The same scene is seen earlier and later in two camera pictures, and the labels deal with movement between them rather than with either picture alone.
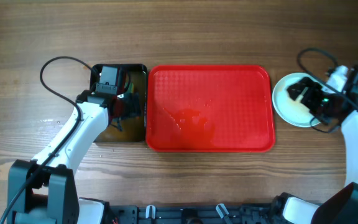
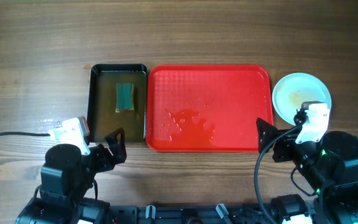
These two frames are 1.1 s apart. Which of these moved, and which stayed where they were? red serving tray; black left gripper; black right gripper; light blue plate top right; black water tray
Moved: black right gripper; black left gripper
Stayed: red serving tray; light blue plate top right; black water tray
